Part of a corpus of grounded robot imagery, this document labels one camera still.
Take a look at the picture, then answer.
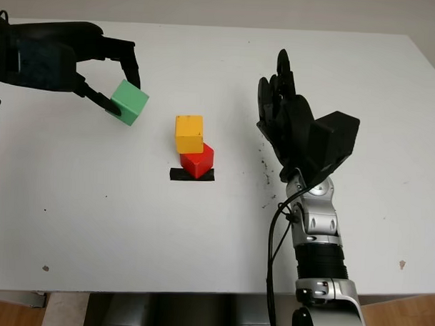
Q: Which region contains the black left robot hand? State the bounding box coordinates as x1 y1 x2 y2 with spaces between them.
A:
4 18 144 119

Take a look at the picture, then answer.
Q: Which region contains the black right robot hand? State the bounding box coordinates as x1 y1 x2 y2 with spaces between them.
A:
254 48 321 184

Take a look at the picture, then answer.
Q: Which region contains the green wooden block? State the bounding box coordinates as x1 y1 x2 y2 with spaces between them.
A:
109 79 150 128

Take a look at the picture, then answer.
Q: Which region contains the red wooden block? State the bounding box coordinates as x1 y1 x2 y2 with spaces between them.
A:
179 142 215 181

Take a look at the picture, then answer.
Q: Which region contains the yellow wooden block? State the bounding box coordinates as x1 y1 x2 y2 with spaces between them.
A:
174 114 205 154

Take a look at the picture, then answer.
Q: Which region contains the black tape strip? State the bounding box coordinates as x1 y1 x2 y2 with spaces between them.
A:
169 167 216 184

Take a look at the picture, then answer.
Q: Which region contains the dark grey robot torso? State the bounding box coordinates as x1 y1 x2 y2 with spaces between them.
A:
84 290 275 326

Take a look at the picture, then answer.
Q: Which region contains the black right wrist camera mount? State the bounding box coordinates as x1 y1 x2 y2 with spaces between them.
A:
308 109 361 187

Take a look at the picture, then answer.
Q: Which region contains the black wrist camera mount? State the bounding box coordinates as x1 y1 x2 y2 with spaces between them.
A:
0 35 81 94
308 109 361 187

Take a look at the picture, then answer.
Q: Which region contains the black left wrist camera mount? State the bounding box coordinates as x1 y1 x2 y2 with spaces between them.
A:
0 35 81 94

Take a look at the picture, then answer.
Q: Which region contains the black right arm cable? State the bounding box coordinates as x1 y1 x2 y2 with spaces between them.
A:
265 181 307 326

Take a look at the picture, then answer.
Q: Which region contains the grey metal table bracket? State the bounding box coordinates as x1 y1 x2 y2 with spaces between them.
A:
0 288 48 308

